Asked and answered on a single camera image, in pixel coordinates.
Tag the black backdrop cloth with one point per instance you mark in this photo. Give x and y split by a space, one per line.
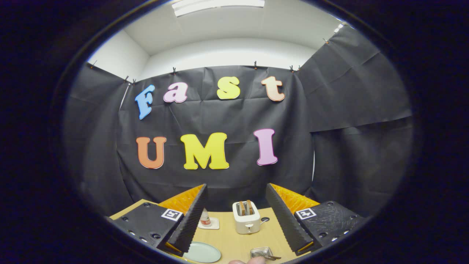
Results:
220 183

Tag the ceiling light panel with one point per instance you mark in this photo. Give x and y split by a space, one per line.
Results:
220 5

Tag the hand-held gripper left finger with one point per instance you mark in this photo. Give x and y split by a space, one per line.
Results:
190 225

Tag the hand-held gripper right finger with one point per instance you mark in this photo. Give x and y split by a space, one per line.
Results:
285 223

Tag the clear plastic cutlery basket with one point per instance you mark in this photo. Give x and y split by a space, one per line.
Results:
259 251

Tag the clear water bottle red cap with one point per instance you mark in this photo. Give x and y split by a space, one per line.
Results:
205 220

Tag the pale green plate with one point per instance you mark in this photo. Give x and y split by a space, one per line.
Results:
203 253

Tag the white square coaster tray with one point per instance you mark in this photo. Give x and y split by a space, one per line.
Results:
214 224

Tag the white toaster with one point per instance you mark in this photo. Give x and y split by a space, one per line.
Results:
247 223

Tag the toast bread slice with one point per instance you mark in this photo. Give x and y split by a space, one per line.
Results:
249 207
242 208

